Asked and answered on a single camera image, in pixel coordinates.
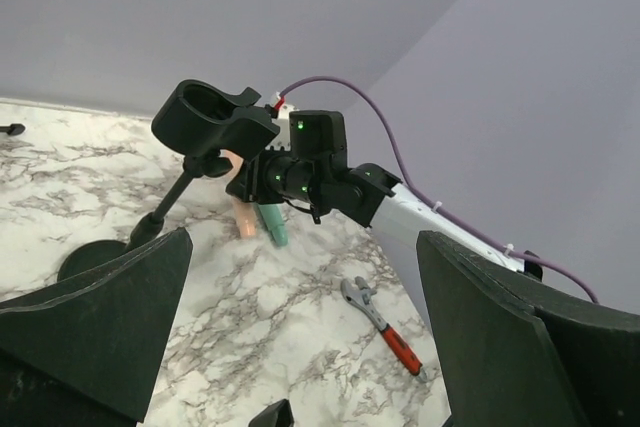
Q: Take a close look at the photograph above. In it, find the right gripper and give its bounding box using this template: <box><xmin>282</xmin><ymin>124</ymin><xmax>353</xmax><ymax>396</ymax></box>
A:
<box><xmin>225</xmin><ymin>150</ymin><xmax>273</xmax><ymax>205</ymax></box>

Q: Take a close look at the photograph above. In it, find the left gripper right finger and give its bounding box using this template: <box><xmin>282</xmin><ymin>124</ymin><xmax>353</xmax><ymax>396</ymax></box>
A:
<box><xmin>416</xmin><ymin>231</ymin><xmax>639</xmax><ymax>427</ymax></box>

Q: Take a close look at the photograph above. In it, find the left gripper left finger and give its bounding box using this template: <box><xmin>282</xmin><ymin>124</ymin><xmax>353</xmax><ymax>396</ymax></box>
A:
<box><xmin>1</xmin><ymin>228</ymin><xmax>193</xmax><ymax>422</ymax></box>

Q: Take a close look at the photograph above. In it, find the beige microphone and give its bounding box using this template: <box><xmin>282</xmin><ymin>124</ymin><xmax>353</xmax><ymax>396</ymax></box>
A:
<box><xmin>222</xmin><ymin>150</ymin><xmax>257</xmax><ymax>238</ymax></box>

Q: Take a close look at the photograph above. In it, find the green microphone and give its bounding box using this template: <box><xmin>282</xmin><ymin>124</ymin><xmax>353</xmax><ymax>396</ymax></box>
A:
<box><xmin>256</xmin><ymin>204</ymin><xmax>289</xmax><ymax>247</ymax></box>

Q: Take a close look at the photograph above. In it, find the tall round-base mic stand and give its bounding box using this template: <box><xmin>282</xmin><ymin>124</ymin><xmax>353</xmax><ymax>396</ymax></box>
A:
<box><xmin>57</xmin><ymin>79</ymin><xmax>280</xmax><ymax>281</ymax></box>

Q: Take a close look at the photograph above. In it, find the short round-base mic stand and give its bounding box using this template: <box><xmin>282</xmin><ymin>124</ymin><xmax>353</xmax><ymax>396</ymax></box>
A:
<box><xmin>248</xmin><ymin>399</ymin><xmax>295</xmax><ymax>427</ymax></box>

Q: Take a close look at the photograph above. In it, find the tripod mic stand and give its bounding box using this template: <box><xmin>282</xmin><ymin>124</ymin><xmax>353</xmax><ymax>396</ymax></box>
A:
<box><xmin>0</xmin><ymin>123</ymin><xmax>26</xmax><ymax>136</ymax></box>

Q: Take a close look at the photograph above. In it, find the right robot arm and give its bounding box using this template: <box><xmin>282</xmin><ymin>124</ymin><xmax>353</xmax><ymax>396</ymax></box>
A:
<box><xmin>226</xmin><ymin>110</ymin><xmax>542</xmax><ymax>280</ymax></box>

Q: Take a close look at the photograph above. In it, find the red adjustable wrench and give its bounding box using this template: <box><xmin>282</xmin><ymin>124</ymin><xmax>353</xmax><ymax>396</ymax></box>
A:
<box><xmin>340</xmin><ymin>276</ymin><xmax>427</xmax><ymax>383</ymax></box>

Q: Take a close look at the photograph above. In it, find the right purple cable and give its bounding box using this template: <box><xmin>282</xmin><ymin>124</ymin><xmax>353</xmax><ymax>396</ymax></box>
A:
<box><xmin>273</xmin><ymin>75</ymin><xmax>599</xmax><ymax>304</ymax></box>

